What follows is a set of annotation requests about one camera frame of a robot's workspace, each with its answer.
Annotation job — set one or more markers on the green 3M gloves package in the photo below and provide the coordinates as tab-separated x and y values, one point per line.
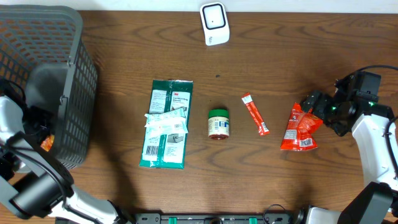
167	151

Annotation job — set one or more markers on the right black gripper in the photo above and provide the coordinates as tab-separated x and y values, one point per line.
319	110

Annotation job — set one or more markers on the green lid jar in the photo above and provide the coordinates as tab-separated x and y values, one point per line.
218	124

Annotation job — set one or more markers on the pale green wipes pack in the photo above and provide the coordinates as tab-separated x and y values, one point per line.
171	122

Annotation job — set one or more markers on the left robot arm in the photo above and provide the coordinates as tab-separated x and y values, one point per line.
33	182

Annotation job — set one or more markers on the red snack bag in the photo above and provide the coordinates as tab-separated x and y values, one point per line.
298	134

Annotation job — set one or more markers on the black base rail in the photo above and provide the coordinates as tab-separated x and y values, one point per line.
269	218

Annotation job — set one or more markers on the orange snack packet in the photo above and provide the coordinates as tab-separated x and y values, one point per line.
47	143

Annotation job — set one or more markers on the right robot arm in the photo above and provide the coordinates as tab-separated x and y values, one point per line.
375	135

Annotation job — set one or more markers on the red instant coffee stick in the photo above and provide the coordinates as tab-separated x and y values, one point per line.
255	114

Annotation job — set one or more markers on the white barcode scanner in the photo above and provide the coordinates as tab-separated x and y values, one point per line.
215	23

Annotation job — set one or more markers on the grey plastic mesh basket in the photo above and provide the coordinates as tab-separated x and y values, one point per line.
43	52

